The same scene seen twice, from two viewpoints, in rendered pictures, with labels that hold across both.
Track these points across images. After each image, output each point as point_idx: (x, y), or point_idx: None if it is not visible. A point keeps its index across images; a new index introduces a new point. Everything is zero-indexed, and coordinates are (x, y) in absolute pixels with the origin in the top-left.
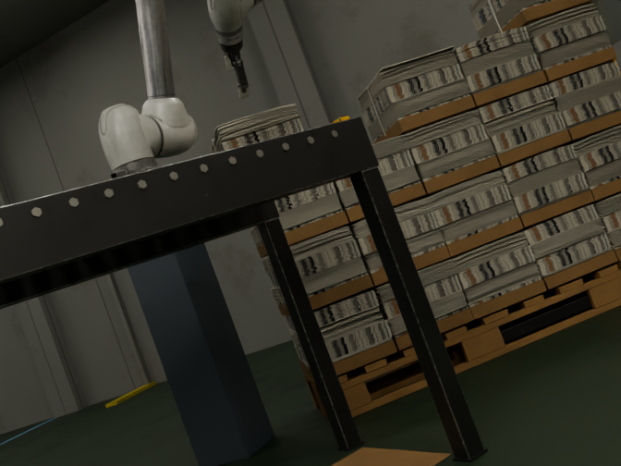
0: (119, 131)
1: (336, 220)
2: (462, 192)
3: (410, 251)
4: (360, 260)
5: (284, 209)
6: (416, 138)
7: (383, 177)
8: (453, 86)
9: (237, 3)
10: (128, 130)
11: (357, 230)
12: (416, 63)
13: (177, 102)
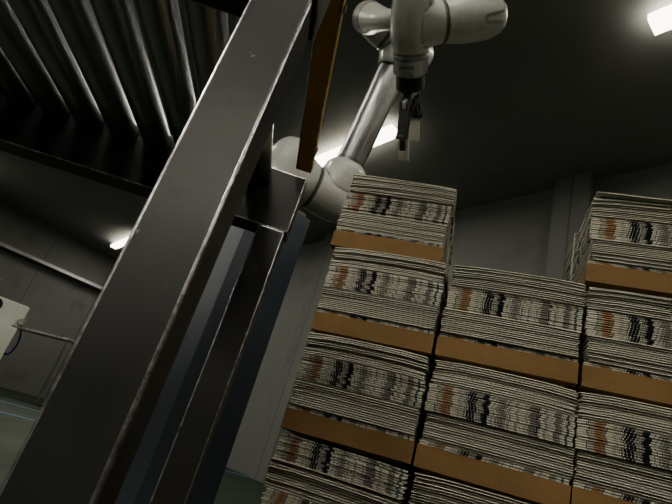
0: (276, 153)
1: (416, 340)
2: (649, 420)
3: (502, 453)
4: (416, 414)
5: (360, 289)
6: (604, 299)
7: (520, 324)
8: None
9: (419, 9)
10: (284, 156)
11: (436, 370)
12: (658, 207)
13: (357, 168)
